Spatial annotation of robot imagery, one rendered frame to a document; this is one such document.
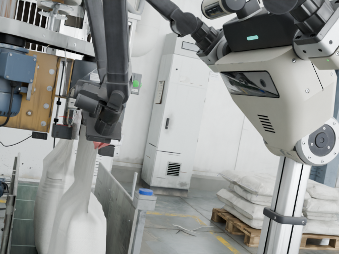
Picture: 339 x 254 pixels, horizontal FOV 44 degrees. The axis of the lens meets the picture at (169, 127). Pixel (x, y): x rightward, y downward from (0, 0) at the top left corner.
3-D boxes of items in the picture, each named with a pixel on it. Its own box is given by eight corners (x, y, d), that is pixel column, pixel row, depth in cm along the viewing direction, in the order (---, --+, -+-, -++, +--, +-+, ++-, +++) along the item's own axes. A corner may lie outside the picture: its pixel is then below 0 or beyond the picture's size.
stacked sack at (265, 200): (288, 210, 417) (291, 197, 417) (249, 206, 407) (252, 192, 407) (259, 194, 481) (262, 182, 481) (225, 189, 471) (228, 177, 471)
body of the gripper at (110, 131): (85, 120, 122) (91, 104, 117) (119, 126, 126) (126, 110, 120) (85, 138, 118) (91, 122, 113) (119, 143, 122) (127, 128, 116)
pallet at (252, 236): (344, 251, 443) (347, 237, 442) (248, 247, 399) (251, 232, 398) (295, 225, 519) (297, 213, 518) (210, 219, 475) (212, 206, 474)
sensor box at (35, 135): (46, 140, 169) (47, 134, 169) (31, 138, 167) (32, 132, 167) (46, 138, 173) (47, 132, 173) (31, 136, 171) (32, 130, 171)
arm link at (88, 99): (125, 95, 106) (131, 79, 113) (82, 77, 105) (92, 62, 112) (110, 130, 113) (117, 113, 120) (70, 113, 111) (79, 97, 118)
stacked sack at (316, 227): (351, 240, 441) (354, 226, 440) (299, 237, 419) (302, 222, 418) (324, 227, 481) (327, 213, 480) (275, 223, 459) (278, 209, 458)
